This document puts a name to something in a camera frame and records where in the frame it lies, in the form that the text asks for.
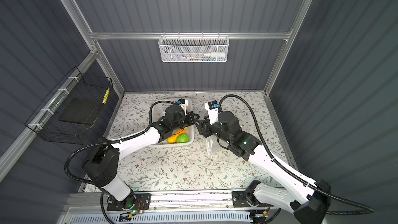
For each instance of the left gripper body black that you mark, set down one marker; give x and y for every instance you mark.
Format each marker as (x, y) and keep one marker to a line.
(183, 122)

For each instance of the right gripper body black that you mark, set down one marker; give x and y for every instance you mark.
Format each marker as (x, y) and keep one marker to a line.
(215, 129)

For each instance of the white plastic basket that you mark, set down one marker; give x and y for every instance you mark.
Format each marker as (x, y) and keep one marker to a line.
(157, 113)

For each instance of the clear zip top bag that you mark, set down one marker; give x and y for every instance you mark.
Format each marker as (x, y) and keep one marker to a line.
(211, 143)

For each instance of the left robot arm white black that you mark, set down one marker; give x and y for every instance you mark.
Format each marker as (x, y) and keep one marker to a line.
(102, 163)

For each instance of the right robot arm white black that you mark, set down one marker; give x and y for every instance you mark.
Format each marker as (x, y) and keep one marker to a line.
(299, 194)

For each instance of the orange carrot toy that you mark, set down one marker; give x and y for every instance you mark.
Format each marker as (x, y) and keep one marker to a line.
(173, 138)

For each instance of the green lime toy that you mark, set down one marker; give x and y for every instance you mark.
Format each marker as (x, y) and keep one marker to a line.
(182, 138)

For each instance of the white tube in basket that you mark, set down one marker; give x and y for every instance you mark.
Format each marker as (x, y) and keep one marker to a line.
(216, 55)

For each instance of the yellow marker pen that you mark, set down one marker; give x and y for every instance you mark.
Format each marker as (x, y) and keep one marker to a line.
(105, 97)

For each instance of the black pad in basket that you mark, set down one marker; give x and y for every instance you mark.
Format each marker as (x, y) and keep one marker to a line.
(80, 111)

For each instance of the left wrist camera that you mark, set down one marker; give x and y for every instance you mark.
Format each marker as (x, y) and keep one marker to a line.
(183, 103)

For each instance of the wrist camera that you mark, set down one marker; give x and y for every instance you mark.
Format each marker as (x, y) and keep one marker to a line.
(183, 103)
(212, 110)

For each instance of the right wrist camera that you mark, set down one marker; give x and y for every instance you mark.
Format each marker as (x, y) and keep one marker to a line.
(212, 110)

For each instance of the white wire wall basket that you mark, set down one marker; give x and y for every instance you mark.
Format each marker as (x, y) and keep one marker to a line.
(181, 50)

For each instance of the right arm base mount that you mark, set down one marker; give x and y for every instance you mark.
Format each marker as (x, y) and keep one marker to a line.
(246, 198)

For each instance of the aluminium front rail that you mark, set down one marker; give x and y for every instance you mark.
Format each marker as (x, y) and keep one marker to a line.
(200, 200)

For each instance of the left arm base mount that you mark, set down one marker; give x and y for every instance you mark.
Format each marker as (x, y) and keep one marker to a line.
(133, 202)

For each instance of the black wire wall basket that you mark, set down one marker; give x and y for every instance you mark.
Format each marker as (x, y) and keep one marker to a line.
(45, 121)

